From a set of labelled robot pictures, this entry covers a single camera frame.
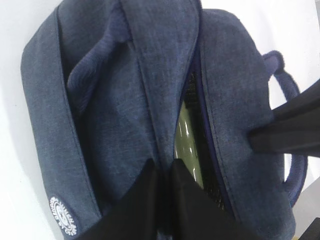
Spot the navy blue lunch bag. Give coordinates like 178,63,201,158
21,0,308,240

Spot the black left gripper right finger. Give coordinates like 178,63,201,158
170,159,240,240

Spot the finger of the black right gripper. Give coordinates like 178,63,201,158
248,82,320,153

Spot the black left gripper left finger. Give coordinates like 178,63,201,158
77,159,159,240

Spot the green lidded glass container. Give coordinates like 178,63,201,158
174,101,204,190

